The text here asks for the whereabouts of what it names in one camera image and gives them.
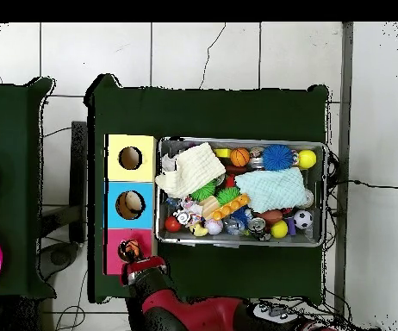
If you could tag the small orange basketball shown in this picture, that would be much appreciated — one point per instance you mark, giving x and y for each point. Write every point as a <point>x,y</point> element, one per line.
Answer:
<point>240,157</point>

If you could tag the silver tin can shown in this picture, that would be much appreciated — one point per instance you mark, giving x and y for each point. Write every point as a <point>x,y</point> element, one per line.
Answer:
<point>256,224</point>

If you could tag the orange toy building brick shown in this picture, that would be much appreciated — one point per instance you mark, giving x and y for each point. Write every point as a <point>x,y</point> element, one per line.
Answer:
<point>230,207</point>

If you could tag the dark green tablecloth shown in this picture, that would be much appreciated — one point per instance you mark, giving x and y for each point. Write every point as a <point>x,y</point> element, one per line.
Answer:
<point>9,138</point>
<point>206,113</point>

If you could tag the dark grey rounded base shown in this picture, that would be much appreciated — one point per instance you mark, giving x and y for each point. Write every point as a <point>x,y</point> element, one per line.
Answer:
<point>59,257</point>

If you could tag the orange striped tiger plush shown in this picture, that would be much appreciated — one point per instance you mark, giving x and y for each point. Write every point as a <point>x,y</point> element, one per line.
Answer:
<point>130,249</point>

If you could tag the green spiky rubber ball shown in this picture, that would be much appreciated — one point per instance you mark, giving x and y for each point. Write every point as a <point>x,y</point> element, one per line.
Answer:
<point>228,196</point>

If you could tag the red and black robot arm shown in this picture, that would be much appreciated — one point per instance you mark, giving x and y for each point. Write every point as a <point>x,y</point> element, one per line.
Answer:
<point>202,315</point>

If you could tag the blue spiky rubber ball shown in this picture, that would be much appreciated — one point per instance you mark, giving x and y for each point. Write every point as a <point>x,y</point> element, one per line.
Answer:
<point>278,157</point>

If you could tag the small soccer ball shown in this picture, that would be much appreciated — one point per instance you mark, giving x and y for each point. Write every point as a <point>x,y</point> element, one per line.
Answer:
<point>303,219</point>

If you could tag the wooden box with three holes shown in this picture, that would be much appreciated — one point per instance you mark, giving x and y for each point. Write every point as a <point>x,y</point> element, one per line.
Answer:
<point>147,165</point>

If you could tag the cream waffle cloth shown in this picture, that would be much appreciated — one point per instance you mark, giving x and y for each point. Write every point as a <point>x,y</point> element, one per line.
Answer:
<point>192,170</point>

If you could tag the mint green waffle cloth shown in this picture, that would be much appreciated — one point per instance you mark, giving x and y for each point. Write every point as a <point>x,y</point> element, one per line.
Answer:
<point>271,189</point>

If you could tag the black upright panel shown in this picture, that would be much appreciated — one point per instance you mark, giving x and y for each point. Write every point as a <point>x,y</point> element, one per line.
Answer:
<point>78,179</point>

